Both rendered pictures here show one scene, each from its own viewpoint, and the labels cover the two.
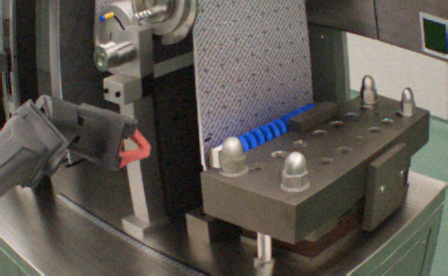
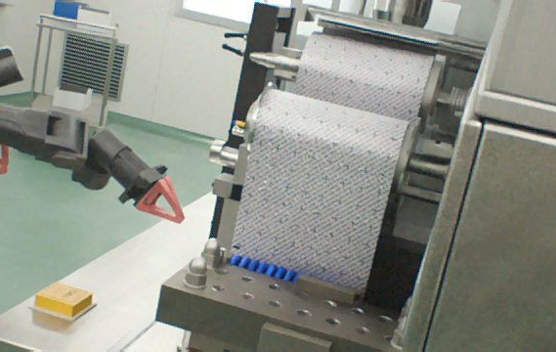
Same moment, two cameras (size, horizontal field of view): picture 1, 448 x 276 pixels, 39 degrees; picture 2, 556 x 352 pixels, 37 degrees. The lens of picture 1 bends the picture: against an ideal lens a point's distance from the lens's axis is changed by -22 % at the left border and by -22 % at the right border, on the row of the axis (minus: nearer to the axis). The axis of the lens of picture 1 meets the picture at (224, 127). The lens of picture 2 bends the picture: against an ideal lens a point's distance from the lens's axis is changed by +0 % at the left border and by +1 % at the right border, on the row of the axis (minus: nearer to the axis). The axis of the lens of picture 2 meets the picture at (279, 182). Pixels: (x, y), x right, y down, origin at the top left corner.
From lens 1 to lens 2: 1.13 m
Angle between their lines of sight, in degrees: 54
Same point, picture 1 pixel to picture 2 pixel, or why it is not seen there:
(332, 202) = (206, 319)
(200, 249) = not seen: hidden behind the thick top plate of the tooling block
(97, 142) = (125, 180)
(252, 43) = (304, 199)
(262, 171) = (213, 273)
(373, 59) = not seen: outside the picture
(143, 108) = (232, 208)
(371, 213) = not seen: outside the picture
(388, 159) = (284, 334)
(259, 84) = (301, 237)
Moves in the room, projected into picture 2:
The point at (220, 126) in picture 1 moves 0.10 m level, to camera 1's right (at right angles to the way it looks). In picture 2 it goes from (251, 245) to (281, 268)
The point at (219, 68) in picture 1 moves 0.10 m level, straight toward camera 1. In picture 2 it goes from (263, 200) to (210, 198)
